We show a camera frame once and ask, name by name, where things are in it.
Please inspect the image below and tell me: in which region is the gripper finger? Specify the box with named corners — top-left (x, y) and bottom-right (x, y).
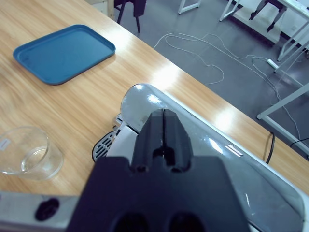
top-left (164, 108), bottom-right (195, 170)
top-left (131, 108), bottom-right (166, 170)

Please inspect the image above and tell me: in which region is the clear glass cup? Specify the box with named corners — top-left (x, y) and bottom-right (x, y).
top-left (0, 126), bottom-right (64, 181)

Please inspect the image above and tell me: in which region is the white capsule coffee machine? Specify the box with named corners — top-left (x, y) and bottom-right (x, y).
top-left (91, 83), bottom-right (306, 232)

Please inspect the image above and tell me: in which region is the metal grid drip tray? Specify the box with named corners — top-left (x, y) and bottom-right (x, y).
top-left (91, 131), bottom-right (117, 163)

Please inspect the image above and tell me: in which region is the teal plastic serving tray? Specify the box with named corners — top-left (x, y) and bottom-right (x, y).
top-left (12, 24), bottom-right (116, 87)

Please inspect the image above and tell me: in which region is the black chair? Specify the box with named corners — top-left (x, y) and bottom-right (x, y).
top-left (113, 0), bottom-right (148, 33)

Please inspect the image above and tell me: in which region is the light wooden crate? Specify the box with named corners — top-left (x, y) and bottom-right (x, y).
top-left (91, 0), bottom-right (114, 20)

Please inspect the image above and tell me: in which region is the white desk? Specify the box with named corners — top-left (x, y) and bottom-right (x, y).
top-left (219, 0), bottom-right (309, 62)

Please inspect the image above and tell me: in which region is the dark wooden chair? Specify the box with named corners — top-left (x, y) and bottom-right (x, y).
top-left (248, 0), bottom-right (288, 33)

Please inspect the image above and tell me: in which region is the white floor cable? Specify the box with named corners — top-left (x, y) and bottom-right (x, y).
top-left (246, 54), bottom-right (307, 142)
top-left (153, 32), bottom-right (225, 85)

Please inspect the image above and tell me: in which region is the black machine power cable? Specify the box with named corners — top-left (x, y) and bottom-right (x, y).
top-left (262, 131), bottom-right (276, 164)

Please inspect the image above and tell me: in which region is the white table frame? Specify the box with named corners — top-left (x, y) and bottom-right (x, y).
top-left (178, 0), bottom-right (202, 15)
top-left (256, 82), bottom-right (309, 160)

